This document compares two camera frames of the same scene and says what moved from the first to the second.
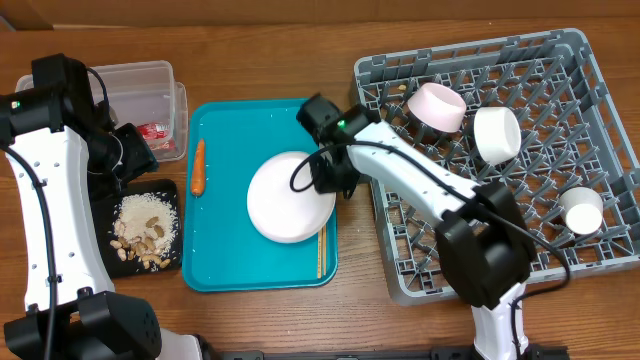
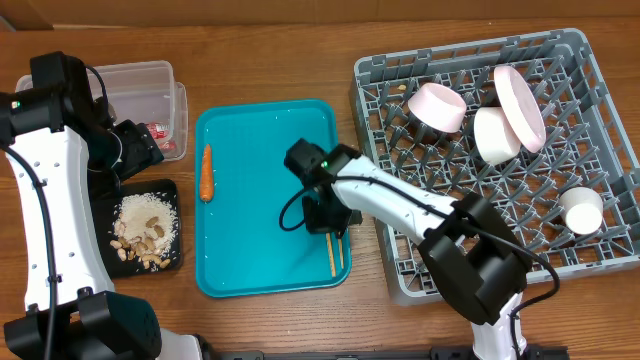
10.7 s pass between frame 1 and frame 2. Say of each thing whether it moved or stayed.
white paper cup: stayed
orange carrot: moved
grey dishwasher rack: stayed
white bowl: stayed
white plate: moved
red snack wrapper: stayed
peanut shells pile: stayed
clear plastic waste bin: stayed
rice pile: stayed
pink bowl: stayed
